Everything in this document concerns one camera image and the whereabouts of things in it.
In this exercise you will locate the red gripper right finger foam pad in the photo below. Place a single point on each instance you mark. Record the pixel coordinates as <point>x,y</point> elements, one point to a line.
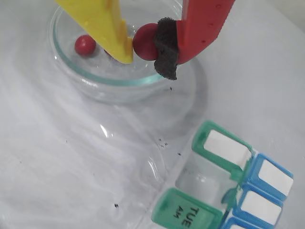
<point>202,23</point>

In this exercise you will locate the small clear glass bowl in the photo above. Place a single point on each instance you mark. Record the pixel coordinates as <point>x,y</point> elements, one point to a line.
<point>119,88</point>

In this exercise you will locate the weekly pill organizer box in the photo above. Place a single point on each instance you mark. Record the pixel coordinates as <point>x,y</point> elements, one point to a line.
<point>214,186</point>

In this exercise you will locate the white plastic table cover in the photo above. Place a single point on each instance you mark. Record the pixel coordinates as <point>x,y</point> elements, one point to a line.
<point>59,155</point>

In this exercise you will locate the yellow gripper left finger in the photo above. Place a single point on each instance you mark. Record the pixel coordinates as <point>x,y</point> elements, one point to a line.
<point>102,26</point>

